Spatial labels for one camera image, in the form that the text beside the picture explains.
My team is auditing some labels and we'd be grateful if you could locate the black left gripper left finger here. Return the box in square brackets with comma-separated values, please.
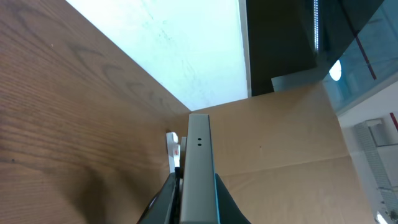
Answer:
[137, 172, 180, 224]

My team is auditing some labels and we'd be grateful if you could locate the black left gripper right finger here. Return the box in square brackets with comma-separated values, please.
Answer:
[215, 174, 251, 224]

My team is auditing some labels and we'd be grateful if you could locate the white power strip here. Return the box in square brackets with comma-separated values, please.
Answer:
[166, 132, 180, 173]

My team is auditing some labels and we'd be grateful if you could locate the brown cardboard panel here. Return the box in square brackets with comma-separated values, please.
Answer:
[204, 83, 374, 223]

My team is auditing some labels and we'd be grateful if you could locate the grey box behind cardboard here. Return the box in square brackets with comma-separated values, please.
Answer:
[271, 67, 328, 92]

